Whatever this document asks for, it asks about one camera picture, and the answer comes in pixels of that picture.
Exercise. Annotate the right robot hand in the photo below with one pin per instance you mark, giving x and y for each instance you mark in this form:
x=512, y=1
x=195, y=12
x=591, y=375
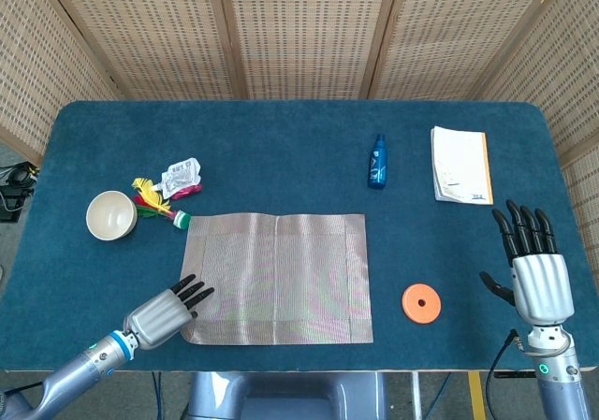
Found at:
x=543, y=289

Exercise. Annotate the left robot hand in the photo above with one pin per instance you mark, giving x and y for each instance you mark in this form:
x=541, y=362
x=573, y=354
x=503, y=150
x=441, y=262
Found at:
x=156, y=319

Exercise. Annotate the white bowl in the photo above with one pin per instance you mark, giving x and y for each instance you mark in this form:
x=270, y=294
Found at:
x=110, y=216

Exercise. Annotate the beige woven placemat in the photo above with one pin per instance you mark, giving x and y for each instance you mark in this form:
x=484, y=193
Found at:
x=281, y=279

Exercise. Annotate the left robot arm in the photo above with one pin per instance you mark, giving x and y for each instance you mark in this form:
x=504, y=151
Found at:
x=79, y=373

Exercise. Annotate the colourful feather shuttlecock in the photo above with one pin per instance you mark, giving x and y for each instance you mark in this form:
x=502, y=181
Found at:
x=181, y=220

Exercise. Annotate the orange disc with hole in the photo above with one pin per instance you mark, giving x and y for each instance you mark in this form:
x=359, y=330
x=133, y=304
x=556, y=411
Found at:
x=412, y=310

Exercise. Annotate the crumpled silver snack wrapper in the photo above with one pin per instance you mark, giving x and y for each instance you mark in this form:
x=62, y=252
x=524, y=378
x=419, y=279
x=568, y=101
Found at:
x=180, y=174

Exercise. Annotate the white notebook with orange spine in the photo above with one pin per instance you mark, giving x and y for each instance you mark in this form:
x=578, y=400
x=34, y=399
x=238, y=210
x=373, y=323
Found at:
x=461, y=165

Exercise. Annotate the grey-blue robot torso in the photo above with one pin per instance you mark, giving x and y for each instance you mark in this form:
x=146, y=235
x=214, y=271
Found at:
x=290, y=396

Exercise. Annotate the white table leg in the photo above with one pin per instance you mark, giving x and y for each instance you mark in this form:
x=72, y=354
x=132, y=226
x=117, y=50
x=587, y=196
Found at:
x=415, y=396

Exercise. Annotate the blue plastic bottle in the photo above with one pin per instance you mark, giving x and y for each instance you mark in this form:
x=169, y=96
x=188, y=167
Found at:
x=376, y=172

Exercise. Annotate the blue carpet table cover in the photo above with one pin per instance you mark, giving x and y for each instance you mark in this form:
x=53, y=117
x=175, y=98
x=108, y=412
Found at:
x=281, y=158

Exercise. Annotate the bamboo folding screen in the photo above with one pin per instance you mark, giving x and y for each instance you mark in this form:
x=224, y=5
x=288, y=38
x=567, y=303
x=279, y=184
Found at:
x=304, y=32

